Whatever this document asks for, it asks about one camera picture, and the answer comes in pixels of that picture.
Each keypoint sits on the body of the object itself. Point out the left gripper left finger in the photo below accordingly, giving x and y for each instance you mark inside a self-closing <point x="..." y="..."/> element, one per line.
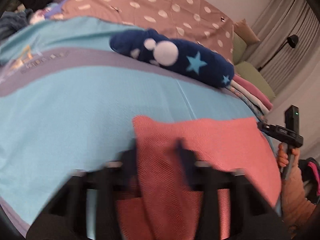
<point x="65" y="215"/>

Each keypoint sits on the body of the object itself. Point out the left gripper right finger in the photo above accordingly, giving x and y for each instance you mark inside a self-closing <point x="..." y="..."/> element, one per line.
<point x="231" y="206"/>

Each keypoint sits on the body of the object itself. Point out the right forearm peach sleeve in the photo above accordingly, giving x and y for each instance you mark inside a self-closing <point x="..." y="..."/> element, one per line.
<point x="296" y="208"/>

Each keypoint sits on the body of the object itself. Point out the right hand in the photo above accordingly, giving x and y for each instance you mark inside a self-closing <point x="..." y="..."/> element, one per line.
<point x="283" y="158"/>

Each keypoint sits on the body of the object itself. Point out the floral folded garment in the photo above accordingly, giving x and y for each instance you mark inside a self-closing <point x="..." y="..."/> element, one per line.
<point x="256" y="110"/>

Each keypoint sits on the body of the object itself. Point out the white folded garment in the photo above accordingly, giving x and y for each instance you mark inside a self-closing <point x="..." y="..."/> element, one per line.
<point x="252" y="98"/>

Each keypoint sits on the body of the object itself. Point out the pink folded garment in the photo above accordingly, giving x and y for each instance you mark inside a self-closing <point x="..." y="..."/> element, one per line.
<point x="253" y="90"/>

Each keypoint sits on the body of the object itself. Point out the green pillow front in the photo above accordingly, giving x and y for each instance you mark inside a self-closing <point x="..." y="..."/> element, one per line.
<point x="249" y="73"/>

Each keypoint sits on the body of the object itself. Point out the green pillow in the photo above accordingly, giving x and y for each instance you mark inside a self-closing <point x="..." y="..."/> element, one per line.
<point x="239" y="47"/>
<point x="249" y="73"/>

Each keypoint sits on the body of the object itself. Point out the green pillow back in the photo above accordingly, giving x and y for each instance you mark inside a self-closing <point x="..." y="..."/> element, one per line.
<point x="239" y="47"/>

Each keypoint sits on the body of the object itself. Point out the tan brown pillow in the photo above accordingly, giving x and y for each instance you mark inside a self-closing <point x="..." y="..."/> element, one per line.
<point x="243" y="30"/>

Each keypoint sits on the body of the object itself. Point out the grey pleated curtain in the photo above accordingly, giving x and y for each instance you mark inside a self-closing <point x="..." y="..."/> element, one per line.
<point x="287" y="57"/>

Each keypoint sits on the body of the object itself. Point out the navy star fleece blanket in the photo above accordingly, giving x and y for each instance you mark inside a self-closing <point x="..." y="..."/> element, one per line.
<point x="180" y="56"/>

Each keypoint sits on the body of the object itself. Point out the brown polka dot blanket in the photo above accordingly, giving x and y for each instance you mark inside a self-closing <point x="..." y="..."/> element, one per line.
<point x="194" y="20"/>

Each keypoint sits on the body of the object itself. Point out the black tracking camera box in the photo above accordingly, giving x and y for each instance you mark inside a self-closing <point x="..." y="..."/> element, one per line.
<point x="292" y="118"/>

